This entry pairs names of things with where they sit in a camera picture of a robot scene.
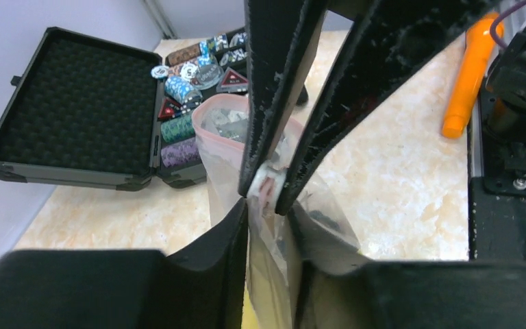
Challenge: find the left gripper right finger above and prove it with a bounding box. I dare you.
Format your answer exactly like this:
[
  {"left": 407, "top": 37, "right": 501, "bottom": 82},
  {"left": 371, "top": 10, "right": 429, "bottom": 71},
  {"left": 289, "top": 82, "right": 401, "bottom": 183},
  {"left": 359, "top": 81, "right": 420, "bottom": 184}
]
[{"left": 287, "top": 204, "right": 526, "bottom": 329}]

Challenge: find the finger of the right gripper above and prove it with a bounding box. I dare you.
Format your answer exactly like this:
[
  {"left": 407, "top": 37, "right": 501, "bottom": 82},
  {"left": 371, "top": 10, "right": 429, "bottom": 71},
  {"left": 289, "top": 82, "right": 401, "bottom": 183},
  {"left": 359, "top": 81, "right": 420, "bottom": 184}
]
[
  {"left": 275, "top": 0, "right": 494, "bottom": 215},
  {"left": 238, "top": 1, "right": 329, "bottom": 196}
]

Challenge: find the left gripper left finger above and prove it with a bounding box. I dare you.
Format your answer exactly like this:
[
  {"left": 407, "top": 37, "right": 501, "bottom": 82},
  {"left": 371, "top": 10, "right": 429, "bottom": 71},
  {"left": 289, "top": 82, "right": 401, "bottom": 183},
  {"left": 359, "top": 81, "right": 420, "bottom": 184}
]
[{"left": 0, "top": 200, "right": 248, "bottom": 328}]

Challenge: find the clear zip top bag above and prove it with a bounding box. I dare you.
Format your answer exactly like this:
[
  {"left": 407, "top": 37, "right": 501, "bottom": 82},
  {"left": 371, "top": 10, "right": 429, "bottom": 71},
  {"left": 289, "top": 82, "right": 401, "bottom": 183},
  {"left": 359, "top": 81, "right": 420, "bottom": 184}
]
[{"left": 192, "top": 94, "right": 360, "bottom": 328}]

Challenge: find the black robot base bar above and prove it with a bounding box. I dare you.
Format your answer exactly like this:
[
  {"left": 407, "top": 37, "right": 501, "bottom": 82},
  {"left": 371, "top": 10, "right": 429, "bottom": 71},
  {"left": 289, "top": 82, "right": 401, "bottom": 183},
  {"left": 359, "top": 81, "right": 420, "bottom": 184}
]
[{"left": 466, "top": 90, "right": 526, "bottom": 262}]

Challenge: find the light blue poker chip stack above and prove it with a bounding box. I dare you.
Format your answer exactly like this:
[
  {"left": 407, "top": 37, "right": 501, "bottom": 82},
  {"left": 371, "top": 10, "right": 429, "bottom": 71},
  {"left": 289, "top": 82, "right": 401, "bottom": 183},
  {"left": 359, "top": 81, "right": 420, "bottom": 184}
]
[{"left": 164, "top": 75, "right": 203, "bottom": 104}]

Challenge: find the green poker chip stack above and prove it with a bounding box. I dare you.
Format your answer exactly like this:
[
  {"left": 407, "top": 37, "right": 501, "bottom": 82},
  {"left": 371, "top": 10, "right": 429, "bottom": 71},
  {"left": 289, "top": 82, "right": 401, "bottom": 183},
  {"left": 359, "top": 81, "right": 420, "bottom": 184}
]
[{"left": 160, "top": 114, "right": 195, "bottom": 144}]

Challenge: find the purple poker chip stack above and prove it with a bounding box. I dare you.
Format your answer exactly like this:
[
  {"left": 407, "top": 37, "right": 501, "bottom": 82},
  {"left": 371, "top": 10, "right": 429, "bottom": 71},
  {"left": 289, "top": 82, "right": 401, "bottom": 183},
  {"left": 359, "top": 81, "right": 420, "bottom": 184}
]
[{"left": 161, "top": 137, "right": 200, "bottom": 168}]

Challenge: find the black poker chip case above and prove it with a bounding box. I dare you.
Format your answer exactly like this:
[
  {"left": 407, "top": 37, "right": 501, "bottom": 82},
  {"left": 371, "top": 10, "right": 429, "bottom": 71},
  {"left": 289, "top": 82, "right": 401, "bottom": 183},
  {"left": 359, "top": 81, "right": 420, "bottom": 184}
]
[{"left": 0, "top": 26, "right": 310, "bottom": 193}]

